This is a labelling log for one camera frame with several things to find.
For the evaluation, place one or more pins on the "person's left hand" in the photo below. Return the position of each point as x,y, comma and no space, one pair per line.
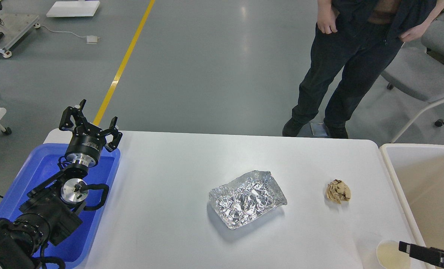
414,32

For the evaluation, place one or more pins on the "beige plastic bin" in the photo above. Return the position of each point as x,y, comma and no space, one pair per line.
417,173

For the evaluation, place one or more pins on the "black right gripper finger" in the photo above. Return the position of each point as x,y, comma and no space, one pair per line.
431,255

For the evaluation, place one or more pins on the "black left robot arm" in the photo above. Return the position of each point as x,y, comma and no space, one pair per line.
52,212

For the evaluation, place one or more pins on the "white flat board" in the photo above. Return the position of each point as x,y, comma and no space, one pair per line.
77,8

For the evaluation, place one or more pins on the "wheeled metal cart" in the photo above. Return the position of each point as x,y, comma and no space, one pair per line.
13,27

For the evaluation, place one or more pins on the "person's right hand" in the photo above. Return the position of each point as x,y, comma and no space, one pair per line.
326,17

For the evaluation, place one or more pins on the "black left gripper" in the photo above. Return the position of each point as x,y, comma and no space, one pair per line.
85,146

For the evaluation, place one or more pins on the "crumpled brown paper ball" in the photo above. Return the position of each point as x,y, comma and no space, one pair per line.
337,191

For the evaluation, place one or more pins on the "grey office chair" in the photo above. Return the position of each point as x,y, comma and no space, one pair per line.
415,73

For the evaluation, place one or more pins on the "crumpled aluminium foil tray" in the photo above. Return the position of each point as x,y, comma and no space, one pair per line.
246,198

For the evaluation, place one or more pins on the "white paper cup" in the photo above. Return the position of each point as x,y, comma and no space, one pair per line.
390,257

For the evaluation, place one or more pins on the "grey floor pedal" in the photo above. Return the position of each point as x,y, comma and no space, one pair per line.
318,129

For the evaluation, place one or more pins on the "person in dark clothes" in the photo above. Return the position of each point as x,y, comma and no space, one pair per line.
365,44

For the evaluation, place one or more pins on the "white power adapter with cable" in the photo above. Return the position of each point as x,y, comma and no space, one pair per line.
89,39

